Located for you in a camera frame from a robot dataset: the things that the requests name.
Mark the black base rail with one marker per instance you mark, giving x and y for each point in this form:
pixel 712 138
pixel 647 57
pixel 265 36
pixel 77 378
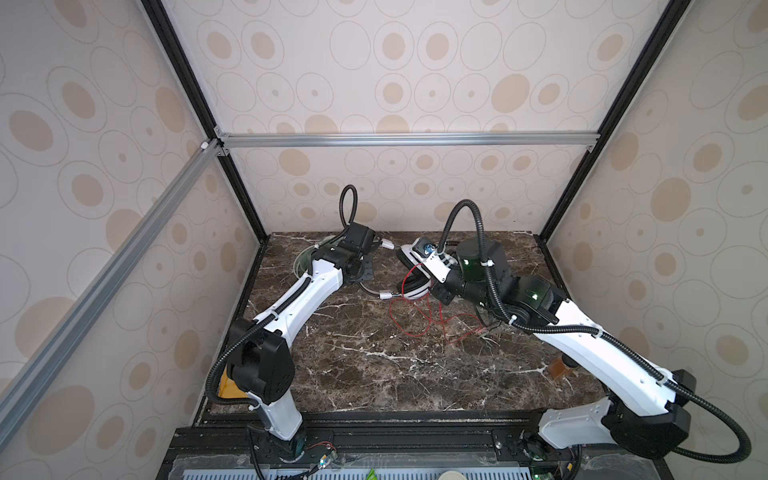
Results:
pixel 393 445

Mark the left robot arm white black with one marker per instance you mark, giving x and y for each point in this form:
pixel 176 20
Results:
pixel 256 367

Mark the left diagonal aluminium frame bar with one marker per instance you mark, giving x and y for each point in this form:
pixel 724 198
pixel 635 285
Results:
pixel 29 386

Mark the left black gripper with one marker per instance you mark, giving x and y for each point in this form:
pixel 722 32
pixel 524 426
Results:
pixel 369 271

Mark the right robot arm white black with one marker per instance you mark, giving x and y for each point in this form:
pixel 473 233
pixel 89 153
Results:
pixel 644 410

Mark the amber bottle black cap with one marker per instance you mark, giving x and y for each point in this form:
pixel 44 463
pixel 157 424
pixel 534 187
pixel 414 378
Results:
pixel 561 367

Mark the horizontal aluminium frame bar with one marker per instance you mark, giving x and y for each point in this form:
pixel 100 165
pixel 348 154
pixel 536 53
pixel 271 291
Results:
pixel 426 139

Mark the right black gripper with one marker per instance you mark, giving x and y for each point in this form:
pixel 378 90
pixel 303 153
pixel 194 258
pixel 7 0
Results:
pixel 439 294

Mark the mint green headphones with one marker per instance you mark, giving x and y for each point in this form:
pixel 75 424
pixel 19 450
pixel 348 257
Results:
pixel 303 260

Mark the yellow green snack bag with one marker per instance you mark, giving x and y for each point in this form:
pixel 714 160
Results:
pixel 228 389

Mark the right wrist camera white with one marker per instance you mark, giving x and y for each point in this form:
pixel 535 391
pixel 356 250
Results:
pixel 432 262

